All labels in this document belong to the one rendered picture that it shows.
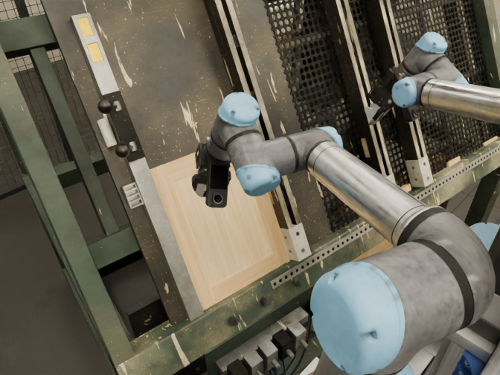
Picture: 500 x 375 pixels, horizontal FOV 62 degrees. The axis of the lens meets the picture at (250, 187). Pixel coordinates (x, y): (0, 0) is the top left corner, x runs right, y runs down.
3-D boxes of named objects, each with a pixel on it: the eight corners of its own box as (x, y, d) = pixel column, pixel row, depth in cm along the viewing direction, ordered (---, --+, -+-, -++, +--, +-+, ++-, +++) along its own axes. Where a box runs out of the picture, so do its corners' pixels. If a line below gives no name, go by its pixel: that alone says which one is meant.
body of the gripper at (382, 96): (377, 89, 142) (399, 63, 133) (395, 107, 140) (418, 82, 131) (364, 97, 138) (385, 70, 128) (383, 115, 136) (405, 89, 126)
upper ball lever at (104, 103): (114, 114, 120) (99, 116, 107) (109, 101, 119) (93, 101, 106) (126, 110, 120) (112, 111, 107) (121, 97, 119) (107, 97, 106)
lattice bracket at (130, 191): (129, 208, 126) (131, 209, 123) (120, 187, 124) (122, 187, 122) (140, 203, 127) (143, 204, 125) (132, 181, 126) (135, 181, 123)
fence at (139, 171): (186, 318, 135) (190, 321, 132) (69, 20, 116) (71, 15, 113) (199, 309, 138) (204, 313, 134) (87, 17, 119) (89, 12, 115)
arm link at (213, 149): (246, 152, 88) (208, 150, 85) (240, 164, 92) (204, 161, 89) (242, 123, 91) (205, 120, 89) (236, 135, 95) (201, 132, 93)
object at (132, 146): (129, 154, 122) (116, 161, 109) (124, 141, 122) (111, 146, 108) (141, 149, 122) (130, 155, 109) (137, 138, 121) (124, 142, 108)
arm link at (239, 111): (232, 126, 76) (216, 89, 79) (217, 158, 85) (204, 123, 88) (270, 121, 79) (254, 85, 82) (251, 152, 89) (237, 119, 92)
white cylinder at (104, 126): (95, 121, 120) (106, 147, 122) (97, 120, 118) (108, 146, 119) (106, 117, 122) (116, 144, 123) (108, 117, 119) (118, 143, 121)
